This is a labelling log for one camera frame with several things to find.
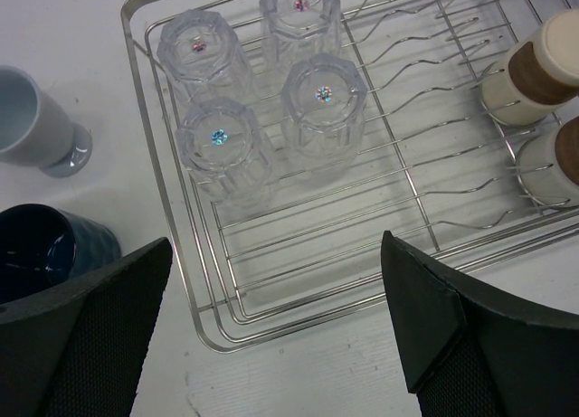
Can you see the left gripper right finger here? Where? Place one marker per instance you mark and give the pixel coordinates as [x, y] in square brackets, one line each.
[470, 349]

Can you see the dark blue ceramic cup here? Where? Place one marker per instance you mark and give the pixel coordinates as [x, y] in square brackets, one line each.
[42, 247]

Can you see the clear glass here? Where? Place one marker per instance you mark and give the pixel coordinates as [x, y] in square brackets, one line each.
[323, 116]
[295, 30]
[222, 146]
[204, 59]

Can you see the wire dish rack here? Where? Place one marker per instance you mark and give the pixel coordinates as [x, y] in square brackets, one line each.
[434, 168]

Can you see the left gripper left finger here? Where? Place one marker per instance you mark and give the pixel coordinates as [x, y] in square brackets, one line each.
[78, 348]

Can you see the cream brown cup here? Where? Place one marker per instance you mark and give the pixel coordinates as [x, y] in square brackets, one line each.
[536, 76]
[548, 167]

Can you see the light blue footed cup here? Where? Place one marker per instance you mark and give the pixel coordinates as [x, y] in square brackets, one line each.
[36, 131]

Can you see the cream brown cup front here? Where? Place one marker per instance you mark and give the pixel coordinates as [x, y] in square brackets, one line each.
[548, 167]

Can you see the cream brown cup rear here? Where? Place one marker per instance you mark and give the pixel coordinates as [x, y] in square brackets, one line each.
[536, 76]

